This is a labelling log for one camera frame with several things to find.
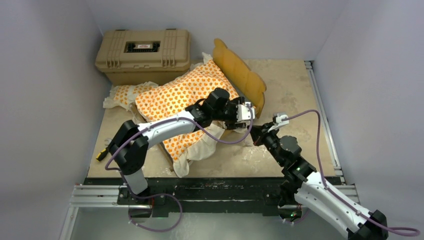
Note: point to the orange patterned white blanket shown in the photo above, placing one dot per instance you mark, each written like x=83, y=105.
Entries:
x=171, y=98

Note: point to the small orange patterned pillow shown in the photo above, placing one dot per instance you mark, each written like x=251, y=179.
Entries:
x=125, y=95

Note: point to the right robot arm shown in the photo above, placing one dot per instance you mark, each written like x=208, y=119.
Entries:
x=306, y=186

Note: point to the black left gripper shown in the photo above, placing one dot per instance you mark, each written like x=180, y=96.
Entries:
x=233, y=124

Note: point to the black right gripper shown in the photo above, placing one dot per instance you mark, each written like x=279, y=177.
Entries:
x=259, y=133

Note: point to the tan plastic tool case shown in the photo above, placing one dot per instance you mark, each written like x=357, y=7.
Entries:
x=131, y=57

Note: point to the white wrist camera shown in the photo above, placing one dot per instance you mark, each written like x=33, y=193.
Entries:
x=245, y=112
x=279, y=120

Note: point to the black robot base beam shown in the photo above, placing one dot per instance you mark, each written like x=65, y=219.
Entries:
x=244, y=195

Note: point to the wooden pet bed frame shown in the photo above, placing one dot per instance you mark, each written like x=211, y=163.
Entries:
x=246, y=82

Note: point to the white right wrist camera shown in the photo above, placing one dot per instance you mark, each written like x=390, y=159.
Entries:
x=279, y=120

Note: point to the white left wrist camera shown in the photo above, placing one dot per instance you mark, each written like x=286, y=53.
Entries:
x=245, y=112

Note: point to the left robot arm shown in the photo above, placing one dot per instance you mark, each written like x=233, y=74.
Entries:
x=129, y=146

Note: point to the yellow black screwdriver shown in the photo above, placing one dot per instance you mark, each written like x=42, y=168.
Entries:
x=102, y=154

